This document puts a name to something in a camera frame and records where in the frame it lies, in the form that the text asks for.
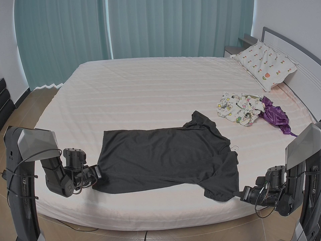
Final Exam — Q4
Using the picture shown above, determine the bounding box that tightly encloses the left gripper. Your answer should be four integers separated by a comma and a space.
81, 164, 102, 187

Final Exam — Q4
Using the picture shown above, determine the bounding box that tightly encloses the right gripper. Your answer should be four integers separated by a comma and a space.
240, 186, 263, 205

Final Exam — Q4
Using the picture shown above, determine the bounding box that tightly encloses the black T-shirt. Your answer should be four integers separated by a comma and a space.
91, 111, 240, 202

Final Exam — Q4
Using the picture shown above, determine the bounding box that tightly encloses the bed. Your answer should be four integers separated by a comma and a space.
31, 26, 321, 231

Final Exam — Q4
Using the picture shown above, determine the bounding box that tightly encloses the purple garment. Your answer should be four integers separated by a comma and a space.
258, 96, 301, 137

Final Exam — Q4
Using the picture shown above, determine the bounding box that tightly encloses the white printed garment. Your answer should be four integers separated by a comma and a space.
216, 91, 267, 127

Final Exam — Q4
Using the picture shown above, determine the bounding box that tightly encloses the black chest of drawers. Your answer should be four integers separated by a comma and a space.
0, 78, 14, 131

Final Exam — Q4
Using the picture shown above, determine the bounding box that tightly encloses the white printed pillow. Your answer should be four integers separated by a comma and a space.
230, 40, 298, 92

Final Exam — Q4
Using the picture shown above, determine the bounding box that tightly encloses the blue-green curtain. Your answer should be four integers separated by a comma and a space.
15, 0, 113, 90
106, 0, 255, 59

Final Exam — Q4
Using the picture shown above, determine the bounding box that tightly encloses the grey bedside table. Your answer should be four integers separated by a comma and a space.
224, 33, 259, 58

